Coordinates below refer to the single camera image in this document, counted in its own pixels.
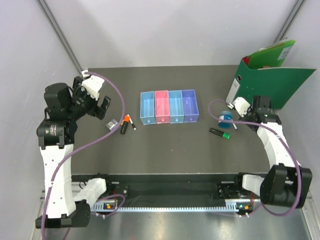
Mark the pink drawer bin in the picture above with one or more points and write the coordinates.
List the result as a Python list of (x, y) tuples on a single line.
[(162, 106)]

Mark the light blue drawer bin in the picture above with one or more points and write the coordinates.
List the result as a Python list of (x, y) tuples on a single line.
[(147, 108)]

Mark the black white marker pen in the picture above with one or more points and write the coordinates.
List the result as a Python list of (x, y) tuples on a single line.
[(132, 123)]

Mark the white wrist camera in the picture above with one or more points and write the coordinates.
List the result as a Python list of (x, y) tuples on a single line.
[(92, 84), (240, 105)]

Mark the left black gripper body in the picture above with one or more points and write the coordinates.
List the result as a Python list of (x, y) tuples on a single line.
[(85, 103)]

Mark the orange black highlighter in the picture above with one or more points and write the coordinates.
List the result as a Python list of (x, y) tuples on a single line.
[(125, 124)]

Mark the blue round tub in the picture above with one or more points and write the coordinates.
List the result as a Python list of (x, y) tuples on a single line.
[(224, 120)]

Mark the clear paper clip jar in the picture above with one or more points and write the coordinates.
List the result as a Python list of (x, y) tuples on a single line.
[(113, 125)]

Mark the green black highlighter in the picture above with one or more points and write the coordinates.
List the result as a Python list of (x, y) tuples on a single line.
[(220, 133)]

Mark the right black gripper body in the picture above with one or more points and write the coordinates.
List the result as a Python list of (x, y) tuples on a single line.
[(247, 118)]

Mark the purple drawer bin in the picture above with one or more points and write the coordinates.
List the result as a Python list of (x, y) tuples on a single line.
[(190, 106)]

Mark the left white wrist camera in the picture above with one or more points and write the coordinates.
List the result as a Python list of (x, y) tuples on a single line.
[(92, 84)]

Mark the grey slotted cable duct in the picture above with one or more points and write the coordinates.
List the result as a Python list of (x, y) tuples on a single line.
[(228, 206)]

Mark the green ring binder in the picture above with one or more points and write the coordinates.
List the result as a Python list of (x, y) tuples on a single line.
[(270, 80)]

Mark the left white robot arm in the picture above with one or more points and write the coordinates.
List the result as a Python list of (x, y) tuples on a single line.
[(56, 138)]

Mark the blue white marker pen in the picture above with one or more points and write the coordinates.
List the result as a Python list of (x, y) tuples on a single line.
[(235, 126)]

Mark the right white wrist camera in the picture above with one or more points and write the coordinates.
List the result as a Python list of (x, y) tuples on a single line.
[(240, 105)]

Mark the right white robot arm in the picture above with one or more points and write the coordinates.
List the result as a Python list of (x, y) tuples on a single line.
[(286, 183)]

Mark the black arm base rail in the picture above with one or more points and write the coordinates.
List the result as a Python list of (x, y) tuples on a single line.
[(176, 190)]

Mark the light green folder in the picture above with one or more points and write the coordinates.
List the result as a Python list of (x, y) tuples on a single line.
[(271, 56)]

